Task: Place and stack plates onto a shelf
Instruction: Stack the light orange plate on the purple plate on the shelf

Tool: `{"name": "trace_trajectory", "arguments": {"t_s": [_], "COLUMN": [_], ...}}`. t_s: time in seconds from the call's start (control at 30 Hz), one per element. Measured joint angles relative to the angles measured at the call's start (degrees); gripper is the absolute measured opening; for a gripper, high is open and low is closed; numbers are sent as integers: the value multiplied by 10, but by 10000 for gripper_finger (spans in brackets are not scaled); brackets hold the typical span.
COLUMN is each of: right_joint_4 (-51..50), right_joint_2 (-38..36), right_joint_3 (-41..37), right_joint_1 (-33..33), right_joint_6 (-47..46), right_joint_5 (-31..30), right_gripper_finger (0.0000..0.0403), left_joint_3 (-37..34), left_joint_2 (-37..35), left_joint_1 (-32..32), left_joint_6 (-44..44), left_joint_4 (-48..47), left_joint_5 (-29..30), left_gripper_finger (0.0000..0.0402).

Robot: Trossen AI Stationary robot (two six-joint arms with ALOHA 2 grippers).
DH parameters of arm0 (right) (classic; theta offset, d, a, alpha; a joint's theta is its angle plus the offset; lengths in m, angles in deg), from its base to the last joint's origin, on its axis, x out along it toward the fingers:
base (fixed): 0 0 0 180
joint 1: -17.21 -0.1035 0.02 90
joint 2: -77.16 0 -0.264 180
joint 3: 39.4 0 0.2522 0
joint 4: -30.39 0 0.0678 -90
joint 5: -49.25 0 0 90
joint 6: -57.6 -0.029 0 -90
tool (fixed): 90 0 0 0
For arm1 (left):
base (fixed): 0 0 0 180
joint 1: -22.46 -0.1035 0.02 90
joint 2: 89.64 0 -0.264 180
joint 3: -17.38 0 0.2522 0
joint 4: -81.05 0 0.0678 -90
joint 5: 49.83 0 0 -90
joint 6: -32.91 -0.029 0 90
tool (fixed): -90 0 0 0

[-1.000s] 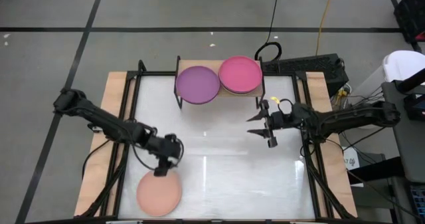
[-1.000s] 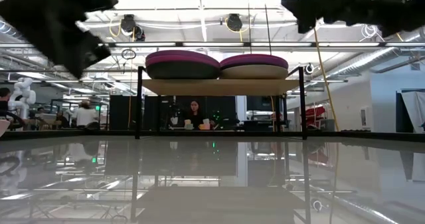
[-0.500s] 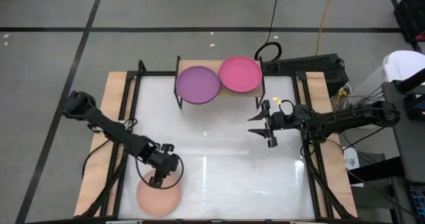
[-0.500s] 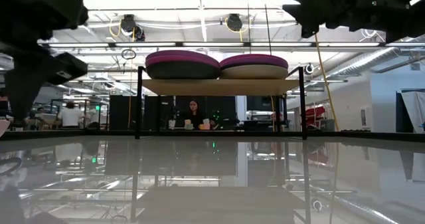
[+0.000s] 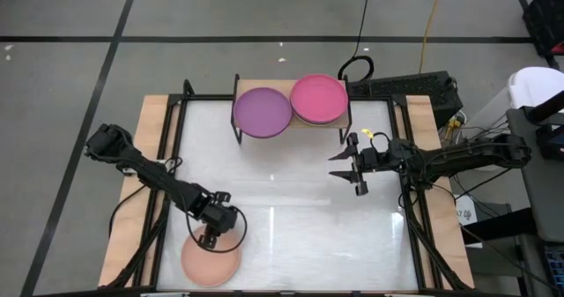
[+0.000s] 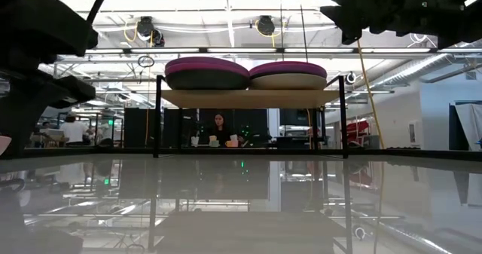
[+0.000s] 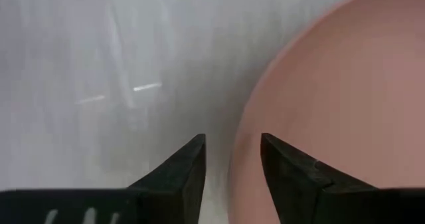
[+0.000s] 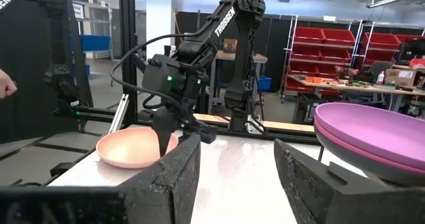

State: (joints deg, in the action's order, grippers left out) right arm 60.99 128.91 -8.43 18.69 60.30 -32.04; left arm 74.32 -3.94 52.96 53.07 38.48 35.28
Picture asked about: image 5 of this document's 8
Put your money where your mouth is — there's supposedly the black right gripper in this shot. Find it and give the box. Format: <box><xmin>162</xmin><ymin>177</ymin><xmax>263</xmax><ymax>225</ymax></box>
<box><xmin>327</xmin><ymin>131</ymin><xmax>392</xmax><ymax>197</ymax></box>

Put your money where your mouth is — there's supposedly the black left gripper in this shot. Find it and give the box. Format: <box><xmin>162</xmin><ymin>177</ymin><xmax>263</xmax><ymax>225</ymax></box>
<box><xmin>193</xmin><ymin>192</ymin><xmax>240</xmax><ymax>250</ymax></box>

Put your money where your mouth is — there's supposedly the peach plate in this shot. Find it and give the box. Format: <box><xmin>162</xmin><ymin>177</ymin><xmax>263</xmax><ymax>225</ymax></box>
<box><xmin>180</xmin><ymin>225</ymin><xmax>243</xmax><ymax>288</ymax></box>

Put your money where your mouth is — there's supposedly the pink plate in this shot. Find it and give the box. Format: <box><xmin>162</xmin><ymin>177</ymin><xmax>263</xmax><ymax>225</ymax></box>
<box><xmin>289</xmin><ymin>73</ymin><xmax>350</xmax><ymax>125</ymax></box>

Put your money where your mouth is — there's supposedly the purple plate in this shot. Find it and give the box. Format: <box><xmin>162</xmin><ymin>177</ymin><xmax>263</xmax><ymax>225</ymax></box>
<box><xmin>233</xmin><ymin>86</ymin><xmax>294</xmax><ymax>139</ymax></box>

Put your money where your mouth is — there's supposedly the white paper label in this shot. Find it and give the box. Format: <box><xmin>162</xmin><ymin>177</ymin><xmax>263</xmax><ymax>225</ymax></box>
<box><xmin>454</xmin><ymin>197</ymin><xmax>479</xmax><ymax>224</ymax></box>

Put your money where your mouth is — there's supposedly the grey side desk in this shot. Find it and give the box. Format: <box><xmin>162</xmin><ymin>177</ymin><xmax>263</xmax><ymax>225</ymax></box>
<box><xmin>505</xmin><ymin>106</ymin><xmax>564</xmax><ymax>246</ymax></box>

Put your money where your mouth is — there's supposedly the white bin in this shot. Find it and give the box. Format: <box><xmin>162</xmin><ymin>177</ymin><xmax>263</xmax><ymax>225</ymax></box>
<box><xmin>506</xmin><ymin>65</ymin><xmax>564</xmax><ymax>111</ymax></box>

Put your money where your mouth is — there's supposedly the black fabric chair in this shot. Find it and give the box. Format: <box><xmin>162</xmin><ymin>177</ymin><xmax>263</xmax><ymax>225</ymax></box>
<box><xmin>521</xmin><ymin>0</ymin><xmax>564</xmax><ymax>71</ymax></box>

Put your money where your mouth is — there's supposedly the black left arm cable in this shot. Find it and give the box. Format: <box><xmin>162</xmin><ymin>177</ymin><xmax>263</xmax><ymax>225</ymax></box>
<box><xmin>184</xmin><ymin>203</ymin><xmax>249</xmax><ymax>255</ymax></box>

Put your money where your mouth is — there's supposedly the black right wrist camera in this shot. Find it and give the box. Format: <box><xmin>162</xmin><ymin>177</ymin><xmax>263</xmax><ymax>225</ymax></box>
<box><xmin>388</xmin><ymin>137</ymin><xmax>416</xmax><ymax>166</ymax></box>

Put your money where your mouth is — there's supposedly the black wire dish rack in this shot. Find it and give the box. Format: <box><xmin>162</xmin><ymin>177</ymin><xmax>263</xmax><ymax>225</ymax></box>
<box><xmin>230</xmin><ymin>72</ymin><xmax>353</xmax><ymax>146</ymax></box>

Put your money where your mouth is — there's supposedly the black table frame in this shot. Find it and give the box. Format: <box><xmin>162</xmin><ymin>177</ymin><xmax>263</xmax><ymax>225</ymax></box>
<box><xmin>105</xmin><ymin>79</ymin><xmax>473</xmax><ymax>292</ymax></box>

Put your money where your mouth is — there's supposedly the yellow cable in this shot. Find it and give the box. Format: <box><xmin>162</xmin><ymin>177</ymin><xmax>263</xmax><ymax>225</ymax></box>
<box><xmin>418</xmin><ymin>0</ymin><xmax>448</xmax><ymax>75</ymax></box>

